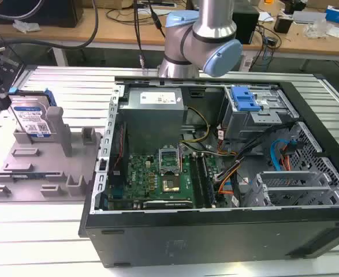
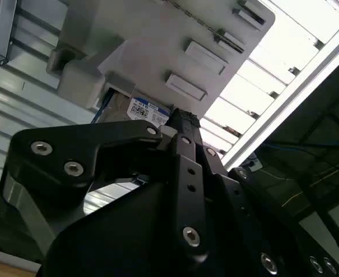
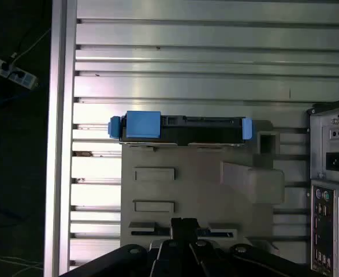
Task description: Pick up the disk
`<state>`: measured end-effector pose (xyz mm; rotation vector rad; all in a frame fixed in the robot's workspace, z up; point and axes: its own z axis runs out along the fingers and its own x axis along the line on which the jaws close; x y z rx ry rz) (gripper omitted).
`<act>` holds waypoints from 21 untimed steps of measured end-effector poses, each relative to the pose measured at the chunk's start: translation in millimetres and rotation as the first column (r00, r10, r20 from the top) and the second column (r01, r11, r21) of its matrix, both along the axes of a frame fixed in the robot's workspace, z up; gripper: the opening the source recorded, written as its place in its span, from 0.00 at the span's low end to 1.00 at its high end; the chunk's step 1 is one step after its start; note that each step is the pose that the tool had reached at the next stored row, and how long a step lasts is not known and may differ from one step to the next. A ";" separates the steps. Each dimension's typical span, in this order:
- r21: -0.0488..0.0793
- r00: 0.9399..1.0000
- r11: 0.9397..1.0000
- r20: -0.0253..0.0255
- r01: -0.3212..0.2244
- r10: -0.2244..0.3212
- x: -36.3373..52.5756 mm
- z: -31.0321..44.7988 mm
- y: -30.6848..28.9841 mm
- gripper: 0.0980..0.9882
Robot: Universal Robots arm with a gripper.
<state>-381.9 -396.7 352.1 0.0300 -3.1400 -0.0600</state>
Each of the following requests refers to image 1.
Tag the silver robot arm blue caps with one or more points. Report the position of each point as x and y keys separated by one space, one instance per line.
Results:
x=192 y=37

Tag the hard disk in blue carrier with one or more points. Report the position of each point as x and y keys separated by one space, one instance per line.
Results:
x=30 y=115

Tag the grey metal disk bay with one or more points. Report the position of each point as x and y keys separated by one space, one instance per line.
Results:
x=256 y=118

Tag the clear plastic bag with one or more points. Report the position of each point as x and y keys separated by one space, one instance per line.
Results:
x=26 y=26

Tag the grey parts rack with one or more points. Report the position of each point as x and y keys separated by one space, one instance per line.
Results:
x=48 y=161

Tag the RAM stick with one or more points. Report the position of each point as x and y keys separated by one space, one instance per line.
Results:
x=33 y=175

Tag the large black box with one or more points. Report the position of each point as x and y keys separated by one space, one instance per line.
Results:
x=36 y=11

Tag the wooden desk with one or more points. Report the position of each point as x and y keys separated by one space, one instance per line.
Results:
x=114 y=31

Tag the grey power supply unit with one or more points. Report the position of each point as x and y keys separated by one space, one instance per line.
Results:
x=149 y=121

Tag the green motherboard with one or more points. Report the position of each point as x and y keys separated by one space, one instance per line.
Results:
x=146 y=179

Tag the CPU socket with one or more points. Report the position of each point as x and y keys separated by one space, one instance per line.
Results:
x=171 y=186

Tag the black graphics card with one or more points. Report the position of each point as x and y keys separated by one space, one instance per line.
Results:
x=166 y=204

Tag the black RAM slot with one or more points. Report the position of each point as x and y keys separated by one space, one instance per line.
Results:
x=199 y=181

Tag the blue plastic drive latch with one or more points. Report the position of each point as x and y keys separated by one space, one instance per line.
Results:
x=242 y=99

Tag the black speaker box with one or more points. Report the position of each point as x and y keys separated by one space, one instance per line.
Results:
x=245 y=26

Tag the black open PC case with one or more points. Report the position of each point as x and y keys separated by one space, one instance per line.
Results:
x=215 y=236

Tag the small black box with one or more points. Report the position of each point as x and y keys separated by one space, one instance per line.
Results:
x=281 y=24

